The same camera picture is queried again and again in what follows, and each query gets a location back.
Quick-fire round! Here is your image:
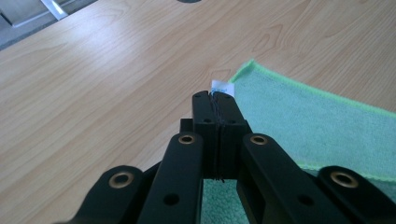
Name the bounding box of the white metal frame desk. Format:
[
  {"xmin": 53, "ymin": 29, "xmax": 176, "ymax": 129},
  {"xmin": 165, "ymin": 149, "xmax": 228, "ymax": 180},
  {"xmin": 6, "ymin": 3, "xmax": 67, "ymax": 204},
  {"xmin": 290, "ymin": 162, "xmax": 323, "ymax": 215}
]
[{"xmin": 39, "ymin": 0, "xmax": 69, "ymax": 21}]

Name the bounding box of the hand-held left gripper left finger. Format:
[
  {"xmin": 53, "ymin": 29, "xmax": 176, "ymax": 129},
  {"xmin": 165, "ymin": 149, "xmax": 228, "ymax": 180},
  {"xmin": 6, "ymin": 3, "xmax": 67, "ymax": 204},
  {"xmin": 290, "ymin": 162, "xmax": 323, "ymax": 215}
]
[{"xmin": 179, "ymin": 90, "xmax": 219, "ymax": 180}]

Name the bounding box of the green microfibre towel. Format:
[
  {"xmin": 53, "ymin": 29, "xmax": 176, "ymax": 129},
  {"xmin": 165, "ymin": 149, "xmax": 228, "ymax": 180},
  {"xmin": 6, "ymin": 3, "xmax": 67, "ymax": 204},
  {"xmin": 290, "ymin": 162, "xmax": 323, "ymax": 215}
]
[{"xmin": 200, "ymin": 58, "xmax": 396, "ymax": 224}]

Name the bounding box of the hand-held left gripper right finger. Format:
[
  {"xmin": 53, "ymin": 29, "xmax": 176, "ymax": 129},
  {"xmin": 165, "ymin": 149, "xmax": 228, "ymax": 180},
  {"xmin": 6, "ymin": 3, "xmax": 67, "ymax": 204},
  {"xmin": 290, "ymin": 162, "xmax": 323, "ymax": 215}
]
[{"xmin": 211, "ymin": 91, "xmax": 253, "ymax": 181}]

